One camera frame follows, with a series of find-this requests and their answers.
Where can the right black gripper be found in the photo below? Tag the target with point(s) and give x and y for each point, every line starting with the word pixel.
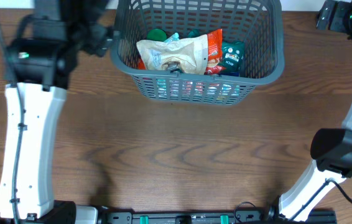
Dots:
pixel 326 16

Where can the grey plastic basket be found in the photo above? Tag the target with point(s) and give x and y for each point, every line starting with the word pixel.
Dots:
pixel 256 23

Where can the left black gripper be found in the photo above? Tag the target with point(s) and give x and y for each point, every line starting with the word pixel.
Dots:
pixel 96 39

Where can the red spaghetti packet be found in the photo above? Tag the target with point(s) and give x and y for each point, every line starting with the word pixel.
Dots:
pixel 191 55

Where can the light teal snack packet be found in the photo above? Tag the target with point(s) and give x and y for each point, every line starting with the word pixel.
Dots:
pixel 174 37

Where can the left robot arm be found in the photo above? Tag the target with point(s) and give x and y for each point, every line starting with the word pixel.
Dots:
pixel 38 64

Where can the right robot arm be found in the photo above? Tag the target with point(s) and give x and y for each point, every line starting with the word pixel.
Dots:
pixel 331 149

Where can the green coffee mix bag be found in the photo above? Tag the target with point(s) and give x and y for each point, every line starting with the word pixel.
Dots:
pixel 232 57

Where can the beige paper bag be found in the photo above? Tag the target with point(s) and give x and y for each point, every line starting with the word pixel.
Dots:
pixel 189 54

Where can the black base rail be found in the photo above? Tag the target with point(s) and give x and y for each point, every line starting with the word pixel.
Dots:
pixel 237 216

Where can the Kleenex tissue multipack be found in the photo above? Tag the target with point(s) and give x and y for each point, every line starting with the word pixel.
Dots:
pixel 175 88

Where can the green lid jar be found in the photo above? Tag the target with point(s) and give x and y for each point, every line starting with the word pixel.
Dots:
pixel 157 35

